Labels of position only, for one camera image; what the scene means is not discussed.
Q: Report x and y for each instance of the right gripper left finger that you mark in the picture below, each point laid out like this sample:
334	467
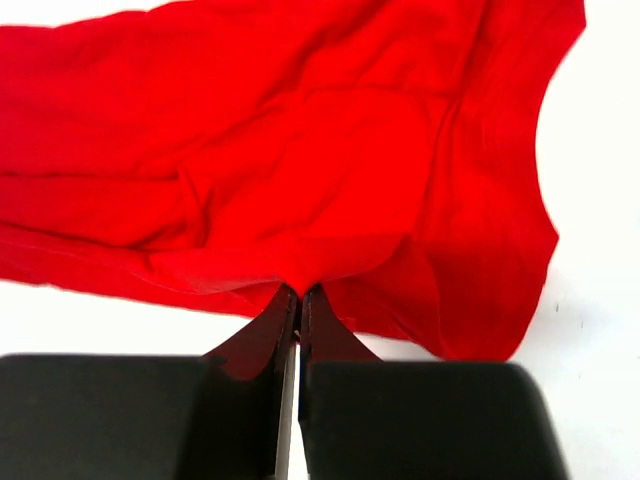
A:
263	343

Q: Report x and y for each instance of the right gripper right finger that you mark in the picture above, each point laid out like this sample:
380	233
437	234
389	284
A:
323	336

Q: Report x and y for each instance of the red t shirt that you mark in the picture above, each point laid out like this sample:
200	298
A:
203	153

